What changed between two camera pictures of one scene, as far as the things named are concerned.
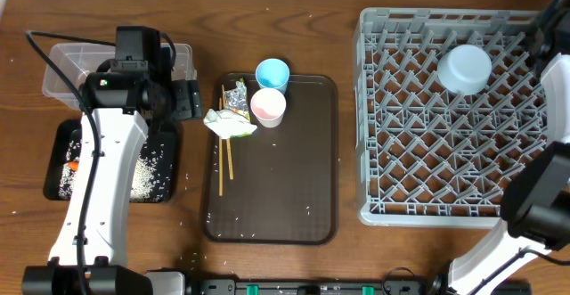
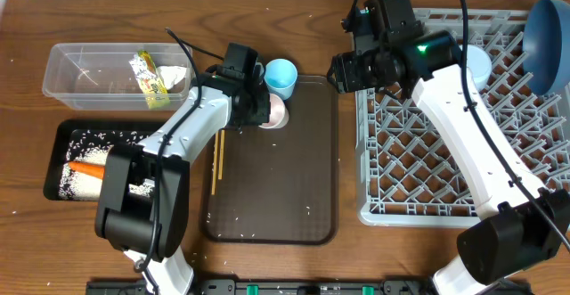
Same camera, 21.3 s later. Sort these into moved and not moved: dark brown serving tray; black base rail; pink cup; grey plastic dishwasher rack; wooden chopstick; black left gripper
Moved: wooden chopstick; black left gripper
Not moved: black base rail; grey plastic dishwasher rack; pink cup; dark brown serving tray
